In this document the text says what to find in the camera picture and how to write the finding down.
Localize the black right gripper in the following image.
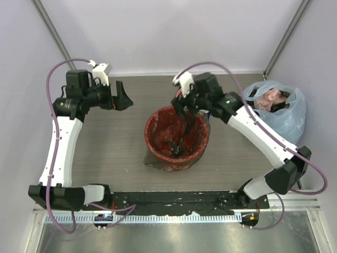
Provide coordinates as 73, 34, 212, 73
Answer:
172, 80, 211, 121

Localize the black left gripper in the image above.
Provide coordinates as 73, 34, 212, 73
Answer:
83, 79, 133, 111

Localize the red mesh trash bin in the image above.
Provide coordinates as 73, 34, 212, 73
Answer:
144, 107, 211, 171

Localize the black plastic trash bag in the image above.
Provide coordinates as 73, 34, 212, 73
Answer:
142, 106, 213, 172

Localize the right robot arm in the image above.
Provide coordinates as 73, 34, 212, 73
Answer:
171, 72, 311, 208

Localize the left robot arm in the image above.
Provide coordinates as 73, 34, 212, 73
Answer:
28, 64, 133, 211

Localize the pink crumpled trash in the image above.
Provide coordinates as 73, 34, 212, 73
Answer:
254, 88, 286, 112

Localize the blue plastic trash bag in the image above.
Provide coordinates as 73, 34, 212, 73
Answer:
244, 81, 306, 144

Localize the red patterned plate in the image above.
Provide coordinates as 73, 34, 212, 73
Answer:
175, 89, 184, 99

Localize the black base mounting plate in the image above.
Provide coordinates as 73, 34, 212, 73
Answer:
82, 190, 270, 217

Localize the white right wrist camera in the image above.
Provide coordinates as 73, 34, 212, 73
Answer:
172, 72, 194, 98

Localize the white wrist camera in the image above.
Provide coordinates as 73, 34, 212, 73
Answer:
172, 72, 194, 98
88, 60, 112, 86

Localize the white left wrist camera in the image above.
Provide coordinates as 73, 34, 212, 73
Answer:
88, 60, 112, 86

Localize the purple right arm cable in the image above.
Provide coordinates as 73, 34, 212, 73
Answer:
175, 62, 329, 229

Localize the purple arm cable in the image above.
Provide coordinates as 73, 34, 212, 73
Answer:
175, 62, 329, 229
46, 58, 137, 235

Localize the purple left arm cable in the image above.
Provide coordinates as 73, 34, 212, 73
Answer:
46, 58, 137, 235

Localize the white slotted cable duct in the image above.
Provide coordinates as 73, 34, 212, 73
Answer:
46, 212, 242, 223

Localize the aluminium frame rail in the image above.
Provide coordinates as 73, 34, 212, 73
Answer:
33, 189, 322, 214

